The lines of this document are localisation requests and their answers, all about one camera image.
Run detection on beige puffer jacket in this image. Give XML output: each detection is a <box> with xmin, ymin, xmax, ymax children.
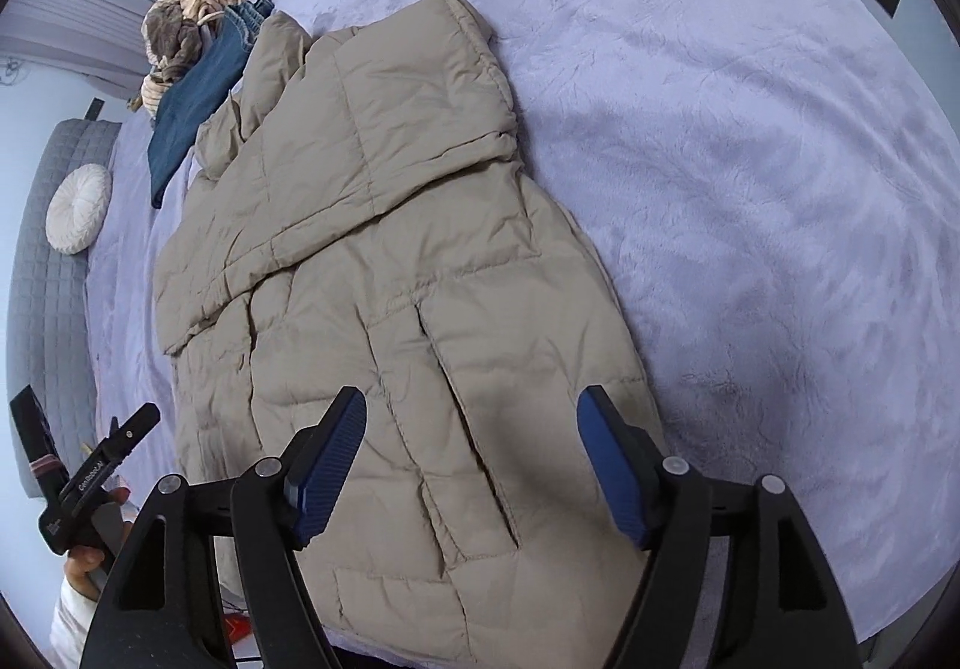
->
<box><xmin>153</xmin><ymin>0</ymin><xmax>661</xmax><ymax>667</ymax></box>

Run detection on white sleeve forearm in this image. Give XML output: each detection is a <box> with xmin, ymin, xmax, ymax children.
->
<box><xmin>47</xmin><ymin>578</ymin><xmax>98</xmax><ymax>669</ymax></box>

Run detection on striped tan clothes pile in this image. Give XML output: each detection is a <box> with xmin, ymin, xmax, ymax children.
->
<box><xmin>128</xmin><ymin>0</ymin><xmax>242</xmax><ymax>118</ymax></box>

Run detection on person left hand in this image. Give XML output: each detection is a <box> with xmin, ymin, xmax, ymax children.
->
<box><xmin>64</xmin><ymin>485</ymin><xmax>133</xmax><ymax>602</ymax></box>

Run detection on grey quilted headboard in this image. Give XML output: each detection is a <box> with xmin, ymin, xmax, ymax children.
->
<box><xmin>7</xmin><ymin>118</ymin><xmax>121</xmax><ymax>471</ymax></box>

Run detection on round cream cushion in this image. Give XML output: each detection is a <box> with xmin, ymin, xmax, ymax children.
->
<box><xmin>46</xmin><ymin>164</ymin><xmax>112</xmax><ymax>256</ymax></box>

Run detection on lavender plush bed blanket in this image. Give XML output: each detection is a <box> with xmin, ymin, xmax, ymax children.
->
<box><xmin>91</xmin><ymin>0</ymin><xmax>958</xmax><ymax>638</ymax></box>

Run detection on folded blue jeans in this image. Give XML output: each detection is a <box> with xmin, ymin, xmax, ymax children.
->
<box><xmin>146</xmin><ymin>0</ymin><xmax>275</xmax><ymax>209</ymax></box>

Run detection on grey curtain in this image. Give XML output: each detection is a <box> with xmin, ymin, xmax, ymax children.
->
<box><xmin>2</xmin><ymin>0</ymin><xmax>151</xmax><ymax>100</ymax></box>

